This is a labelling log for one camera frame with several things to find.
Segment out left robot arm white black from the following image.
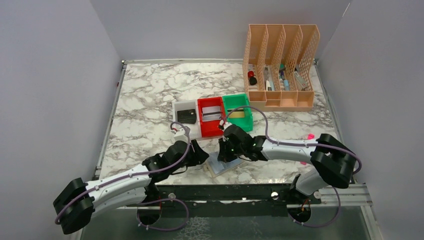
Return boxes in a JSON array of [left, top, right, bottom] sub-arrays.
[[53, 140, 209, 235]]

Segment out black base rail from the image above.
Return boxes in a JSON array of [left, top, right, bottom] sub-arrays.
[[134, 183, 321, 218]]

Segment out red black item in organizer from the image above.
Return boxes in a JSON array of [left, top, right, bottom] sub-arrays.
[[247, 70, 258, 86]]

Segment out silver credit card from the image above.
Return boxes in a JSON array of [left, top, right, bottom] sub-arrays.
[[201, 106, 222, 122]]

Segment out green plastic bin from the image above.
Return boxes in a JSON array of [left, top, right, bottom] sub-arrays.
[[222, 93, 253, 132]]

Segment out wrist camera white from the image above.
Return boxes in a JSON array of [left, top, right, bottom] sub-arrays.
[[218, 120, 232, 132], [171, 127, 191, 143]]

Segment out stationery items in organizer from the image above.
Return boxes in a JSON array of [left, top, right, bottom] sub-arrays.
[[264, 64, 310, 91]]

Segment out black credit card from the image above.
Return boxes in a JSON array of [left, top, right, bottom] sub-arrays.
[[176, 108, 197, 124]]

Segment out red plastic bin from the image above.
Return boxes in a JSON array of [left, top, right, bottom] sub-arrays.
[[197, 96, 225, 138]]

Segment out gold credit card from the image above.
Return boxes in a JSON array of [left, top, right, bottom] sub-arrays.
[[228, 108, 245, 119]]

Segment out orange mesh file organizer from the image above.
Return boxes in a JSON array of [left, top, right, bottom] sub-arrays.
[[242, 24, 320, 112]]

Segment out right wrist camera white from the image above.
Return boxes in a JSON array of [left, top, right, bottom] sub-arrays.
[[218, 120, 232, 132]]

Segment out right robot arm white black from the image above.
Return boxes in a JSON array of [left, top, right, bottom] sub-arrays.
[[218, 123, 359, 197]]

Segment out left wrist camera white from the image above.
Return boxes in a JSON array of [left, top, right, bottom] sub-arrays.
[[171, 127, 191, 143]]

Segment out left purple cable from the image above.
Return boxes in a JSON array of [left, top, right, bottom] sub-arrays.
[[54, 121, 192, 232]]

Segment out pink highlighter marker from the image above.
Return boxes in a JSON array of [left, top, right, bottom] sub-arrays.
[[301, 133, 315, 165]]

